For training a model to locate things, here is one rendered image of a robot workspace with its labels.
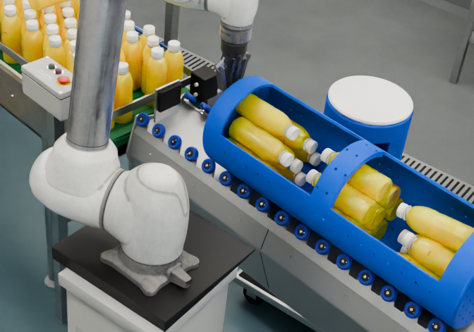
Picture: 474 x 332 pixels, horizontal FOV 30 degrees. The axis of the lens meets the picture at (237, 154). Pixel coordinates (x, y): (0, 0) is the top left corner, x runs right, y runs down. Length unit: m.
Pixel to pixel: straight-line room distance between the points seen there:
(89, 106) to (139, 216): 0.28
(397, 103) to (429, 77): 2.25
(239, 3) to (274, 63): 2.67
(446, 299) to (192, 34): 3.33
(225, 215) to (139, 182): 0.63
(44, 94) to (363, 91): 1.02
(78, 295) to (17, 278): 1.43
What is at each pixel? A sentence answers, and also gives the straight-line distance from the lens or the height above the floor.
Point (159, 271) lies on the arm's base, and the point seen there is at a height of 1.07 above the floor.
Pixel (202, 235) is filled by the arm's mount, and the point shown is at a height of 1.01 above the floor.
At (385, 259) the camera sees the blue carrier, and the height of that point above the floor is 1.10.
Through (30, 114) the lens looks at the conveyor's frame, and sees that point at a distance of 3.13.
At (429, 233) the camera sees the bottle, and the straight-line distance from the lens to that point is 2.25.
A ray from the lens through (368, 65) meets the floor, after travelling 5.14.
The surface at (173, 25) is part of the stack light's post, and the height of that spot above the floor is 0.98.
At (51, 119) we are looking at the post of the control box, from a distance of 2.84.
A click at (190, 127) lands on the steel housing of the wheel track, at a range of 2.85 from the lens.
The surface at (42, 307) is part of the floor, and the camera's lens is 3.53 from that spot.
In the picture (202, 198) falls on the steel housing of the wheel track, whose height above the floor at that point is 0.86.
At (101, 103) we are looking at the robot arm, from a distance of 2.03.
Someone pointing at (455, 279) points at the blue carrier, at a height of 1.16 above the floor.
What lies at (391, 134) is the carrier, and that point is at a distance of 2.85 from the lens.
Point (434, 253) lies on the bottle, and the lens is 2.22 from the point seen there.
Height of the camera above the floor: 2.59
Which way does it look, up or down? 37 degrees down
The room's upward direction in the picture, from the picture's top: 7 degrees clockwise
